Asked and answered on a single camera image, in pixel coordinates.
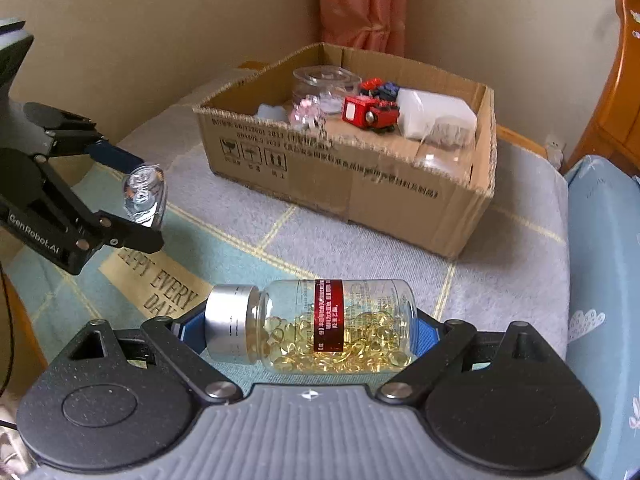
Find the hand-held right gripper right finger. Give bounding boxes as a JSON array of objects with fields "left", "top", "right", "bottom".
[{"left": 375, "top": 309, "right": 542, "bottom": 404}]

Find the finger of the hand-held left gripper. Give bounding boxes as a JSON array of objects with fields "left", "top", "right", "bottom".
[
  {"left": 24, "top": 102, "right": 146, "bottom": 176},
  {"left": 30, "top": 157, "right": 166, "bottom": 256}
]

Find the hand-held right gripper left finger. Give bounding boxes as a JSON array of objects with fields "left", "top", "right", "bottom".
[{"left": 67, "top": 304, "right": 247, "bottom": 407}]

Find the round clear keychain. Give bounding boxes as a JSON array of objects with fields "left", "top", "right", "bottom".
[{"left": 121, "top": 163, "right": 169, "bottom": 231}]

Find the capsule bottle with silver cap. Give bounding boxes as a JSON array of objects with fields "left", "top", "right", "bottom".
[{"left": 204, "top": 278, "right": 419, "bottom": 374}]

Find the cardboard box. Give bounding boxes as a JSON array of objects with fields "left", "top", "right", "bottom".
[{"left": 192, "top": 42, "right": 497, "bottom": 260}]

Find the large clear plastic jar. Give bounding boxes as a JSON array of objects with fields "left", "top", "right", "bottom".
[{"left": 414, "top": 119, "right": 477, "bottom": 182}]

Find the pink keychain bottle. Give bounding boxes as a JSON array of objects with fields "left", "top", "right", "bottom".
[{"left": 289, "top": 94, "right": 327, "bottom": 134}]

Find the white plastic container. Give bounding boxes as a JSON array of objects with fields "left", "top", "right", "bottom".
[{"left": 397, "top": 88, "right": 479, "bottom": 141}]

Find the red toy truck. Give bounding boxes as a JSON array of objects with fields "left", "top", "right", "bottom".
[{"left": 342, "top": 95, "right": 401, "bottom": 134}]

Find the checked blanket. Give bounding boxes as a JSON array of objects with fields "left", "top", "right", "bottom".
[{"left": 0, "top": 67, "right": 571, "bottom": 480}]

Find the blue pillow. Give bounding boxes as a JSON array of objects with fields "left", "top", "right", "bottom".
[{"left": 562, "top": 154, "right": 640, "bottom": 480}]

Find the white fluffy cloth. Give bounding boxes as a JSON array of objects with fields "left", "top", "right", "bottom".
[{"left": 0, "top": 400, "right": 28, "bottom": 480}]

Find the small clear jar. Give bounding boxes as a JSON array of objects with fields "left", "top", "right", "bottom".
[{"left": 292, "top": 65, "right": 362, "bottom": 114}]

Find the dark blue toy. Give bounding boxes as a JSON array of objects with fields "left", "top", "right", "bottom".
[{"left": 359, "top": 78, "right": 401, "bottom": 102}]

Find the pink curtain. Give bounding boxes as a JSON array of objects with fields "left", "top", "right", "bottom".
[{"left": 318, "top": 0, "right": 411, "bottom": 56}]

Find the wooden headboard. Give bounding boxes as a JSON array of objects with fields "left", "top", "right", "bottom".
[{"left": 567, "top": 0, "right": 640, "bottom": 179}]

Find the white wall socket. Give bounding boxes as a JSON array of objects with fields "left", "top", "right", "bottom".
[{"left": 544, "top": 134, "right": 567, "bottom": 169}]

